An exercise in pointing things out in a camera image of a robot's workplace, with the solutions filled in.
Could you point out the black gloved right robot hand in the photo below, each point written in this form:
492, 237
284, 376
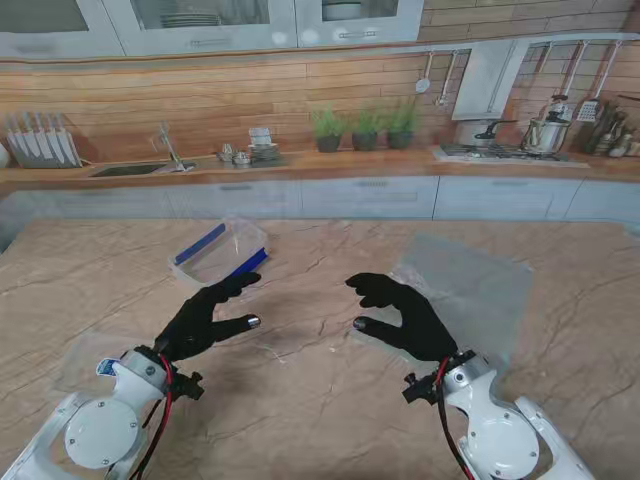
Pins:
420, 330

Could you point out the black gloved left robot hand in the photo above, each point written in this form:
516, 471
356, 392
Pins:
195, 325

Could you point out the clear plastic crate blue latches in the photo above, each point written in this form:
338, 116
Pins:
220, 250

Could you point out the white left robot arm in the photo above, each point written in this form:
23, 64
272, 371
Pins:
100, 435

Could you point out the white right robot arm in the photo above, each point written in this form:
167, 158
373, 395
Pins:
500, 440

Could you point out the clear plastic lid blue label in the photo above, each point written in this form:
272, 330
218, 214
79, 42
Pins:
85, 360

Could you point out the printed kitchen backdrop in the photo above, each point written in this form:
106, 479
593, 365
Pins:
200, 100

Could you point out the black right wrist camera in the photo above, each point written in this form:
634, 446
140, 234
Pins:
420, 389

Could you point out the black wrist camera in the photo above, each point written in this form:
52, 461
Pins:
420, 389
189, 386

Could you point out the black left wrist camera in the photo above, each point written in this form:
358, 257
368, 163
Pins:
189, 386

